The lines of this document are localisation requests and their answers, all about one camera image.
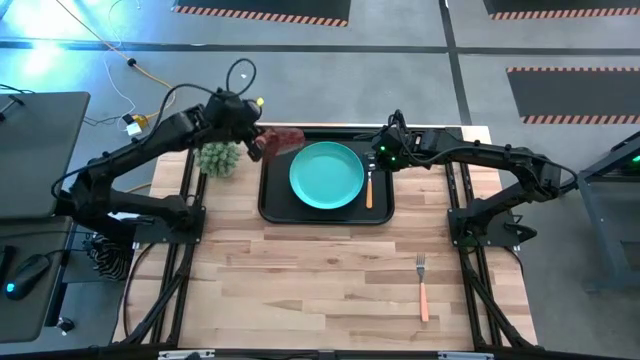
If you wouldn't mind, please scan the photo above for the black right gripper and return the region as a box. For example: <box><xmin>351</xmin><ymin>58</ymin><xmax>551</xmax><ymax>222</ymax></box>
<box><xmin>367</xmin><ymin>124</ymin><xmax>419</xmax><ymax>174</ymax></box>

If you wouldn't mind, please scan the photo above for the black aluminium table frame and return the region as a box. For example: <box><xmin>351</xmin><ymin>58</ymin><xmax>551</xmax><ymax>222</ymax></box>
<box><xmin>114</xmin><ymin>122</ymin><xmax>539</xmax><ymax>351</ymax></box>

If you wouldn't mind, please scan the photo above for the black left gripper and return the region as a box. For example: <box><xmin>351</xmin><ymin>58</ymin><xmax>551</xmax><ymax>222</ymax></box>
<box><xmin>202</xmin><ymin>89</ymin><xmax>272</xmax><ymax>163</ymax></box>

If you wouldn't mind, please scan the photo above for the dark metal cart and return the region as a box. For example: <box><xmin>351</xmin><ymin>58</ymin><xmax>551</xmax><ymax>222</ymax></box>
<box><xmin>574</xmin><ymin>131</ymin><xmax>640</xmax><ymax>292</ymax></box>

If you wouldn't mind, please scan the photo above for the black white striped object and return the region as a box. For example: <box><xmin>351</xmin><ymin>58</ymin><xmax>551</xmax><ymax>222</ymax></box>
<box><xmin>87</xmin><ymin>233</ymin><xmax>133</xmax><ymax>282</ymax></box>

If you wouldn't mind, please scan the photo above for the dark grey desk panel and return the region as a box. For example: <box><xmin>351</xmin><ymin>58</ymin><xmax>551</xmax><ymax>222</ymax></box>
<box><xmin>0</xmin><ymin>91</ymin><xmax>92</xmax><ymax>220</ymax></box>

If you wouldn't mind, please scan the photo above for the black plastic tray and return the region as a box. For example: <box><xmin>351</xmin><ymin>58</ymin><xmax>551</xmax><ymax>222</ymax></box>
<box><xmin>257</xmin><ymin>127</ymin><xmax>396</xmax><ymax>225</ymax></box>

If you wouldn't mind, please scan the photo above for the teal plate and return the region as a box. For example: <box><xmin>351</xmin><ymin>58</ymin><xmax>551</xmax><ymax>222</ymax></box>
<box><xmin>288</xmin><ymin>141</ymin><xmax>366</xmax><ymax>210</ymax></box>

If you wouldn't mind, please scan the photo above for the spoon with orange handle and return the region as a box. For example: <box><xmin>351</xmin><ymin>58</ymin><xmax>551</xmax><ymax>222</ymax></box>
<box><xmin>364</xmin><ymin>152</ymin><xmax>378</xmax><ymax>210</ymax></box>

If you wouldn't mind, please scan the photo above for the black mat with hazard stripes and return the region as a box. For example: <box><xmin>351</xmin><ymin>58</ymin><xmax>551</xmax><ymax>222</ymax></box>
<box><xmin>171</xmin><ymin>0</ymin><xmax>352</xmax><ymax>28</ymax></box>
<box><xmin>505</xmin><ymin>66</ymin><xmax>640</xmax><ymax>126</ymax></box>
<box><xmin>482</xmin><ymin>0</ymin><xmax>640</xmax><ymax>22</ymax></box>

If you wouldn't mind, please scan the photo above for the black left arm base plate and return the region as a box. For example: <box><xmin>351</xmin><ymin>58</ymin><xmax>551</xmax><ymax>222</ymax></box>
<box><xmin>122</xmin><ymin>204</ymin><xmax>207</xmax><ymax>245</ymax></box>

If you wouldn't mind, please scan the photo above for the red translucent cup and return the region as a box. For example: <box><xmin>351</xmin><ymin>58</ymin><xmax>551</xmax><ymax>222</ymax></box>
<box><xmin>261</xmin><ymin>126</ymin><xmax>306</xmax><ymax>162</ymax></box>

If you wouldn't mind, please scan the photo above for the black computer mouse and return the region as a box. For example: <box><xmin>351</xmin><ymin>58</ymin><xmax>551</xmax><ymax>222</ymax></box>
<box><xmin>4</xmin><ymin>253</ymin><xmax>51</xmax><ymax>302</ymax></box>

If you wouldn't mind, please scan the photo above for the silver metal bracket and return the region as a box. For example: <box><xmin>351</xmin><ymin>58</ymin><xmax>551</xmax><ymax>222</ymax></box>
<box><xmin>157</xmin><ymin>349</ymin><xmax>217</xmax><ymax>360</ymax></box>
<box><xmin>437</xmin><ymin>350</ymin><xmax>496</xmax><ymax>360</ymax></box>

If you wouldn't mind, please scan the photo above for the yellow extension cable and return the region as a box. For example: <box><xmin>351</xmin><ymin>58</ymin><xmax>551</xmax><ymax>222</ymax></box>
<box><xmin>54</xmin><ymin>0</ymin><xmax>177</xmax><ymax>195</ymax></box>

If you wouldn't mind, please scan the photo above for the fork with orange handle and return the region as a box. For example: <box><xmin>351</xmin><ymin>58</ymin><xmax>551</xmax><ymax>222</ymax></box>
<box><xmin>415</xmin><ymin>252</ymin><xmax>430</xmax><ymax>323</ymax></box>

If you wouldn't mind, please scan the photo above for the dark grey desk surface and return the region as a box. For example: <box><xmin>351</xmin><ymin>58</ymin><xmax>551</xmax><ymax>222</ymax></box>
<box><xmin>0</xmin><ymin>215</ymin><xmax>75</xmax><ymax>344</ymax></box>

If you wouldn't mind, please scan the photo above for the white cable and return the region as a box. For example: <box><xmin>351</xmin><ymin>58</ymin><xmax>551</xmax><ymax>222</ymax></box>
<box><xmin>102</xmin><ymin>0</ymin><xmax>141</xmax><ymax>132</ymax></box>

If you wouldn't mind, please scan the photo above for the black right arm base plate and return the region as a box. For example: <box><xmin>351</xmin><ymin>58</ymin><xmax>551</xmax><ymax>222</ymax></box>
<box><xmin>448</xmin><ymin>207</ymin><xmax>524</xmax><ymax>250</ymax></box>

